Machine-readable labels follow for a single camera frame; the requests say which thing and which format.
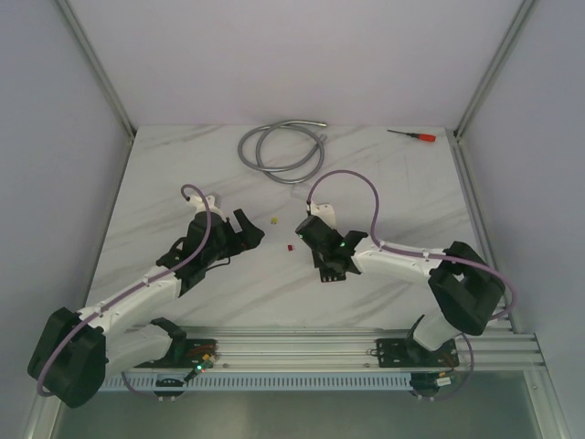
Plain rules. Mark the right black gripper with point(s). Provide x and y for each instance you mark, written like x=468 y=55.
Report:
x=316 y=259

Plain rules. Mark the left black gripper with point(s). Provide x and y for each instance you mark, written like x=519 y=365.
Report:
x=236 y=234

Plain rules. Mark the black fuse box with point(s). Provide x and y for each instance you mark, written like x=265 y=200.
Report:
x=329 y=272

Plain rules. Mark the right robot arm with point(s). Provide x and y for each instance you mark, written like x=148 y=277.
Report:
x=465 y=293

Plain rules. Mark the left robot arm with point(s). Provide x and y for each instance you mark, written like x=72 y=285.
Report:
x=79 y=350

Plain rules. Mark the clear plastic fuse box cover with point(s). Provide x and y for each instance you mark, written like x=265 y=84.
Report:
x=300 y=191

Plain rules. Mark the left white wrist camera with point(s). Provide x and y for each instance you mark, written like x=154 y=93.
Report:
x=203 y=205

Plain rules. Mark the aluminium rail frame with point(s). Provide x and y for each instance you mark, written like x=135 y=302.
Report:
x=294 y=349

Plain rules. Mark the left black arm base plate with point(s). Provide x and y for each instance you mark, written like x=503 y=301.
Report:
x=187 y=356

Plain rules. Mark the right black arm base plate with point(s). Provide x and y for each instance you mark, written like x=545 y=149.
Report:
x=396 y=353

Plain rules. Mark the red handled screwdriver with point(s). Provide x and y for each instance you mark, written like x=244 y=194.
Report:
x=429 y=138

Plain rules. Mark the perforated cable duct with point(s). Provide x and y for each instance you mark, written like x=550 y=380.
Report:
x=287 y=381

